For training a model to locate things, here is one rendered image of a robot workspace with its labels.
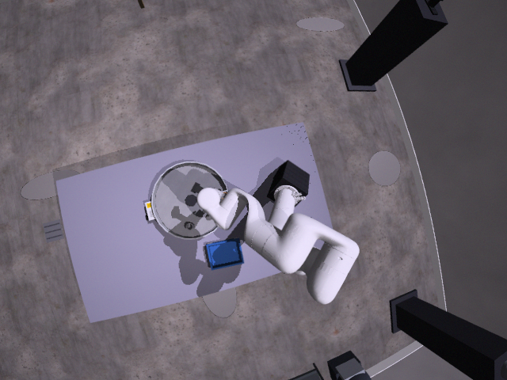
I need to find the blue shallow tray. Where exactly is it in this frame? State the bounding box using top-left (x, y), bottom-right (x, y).
top-left (206, 237), bottom-right (244, 270)

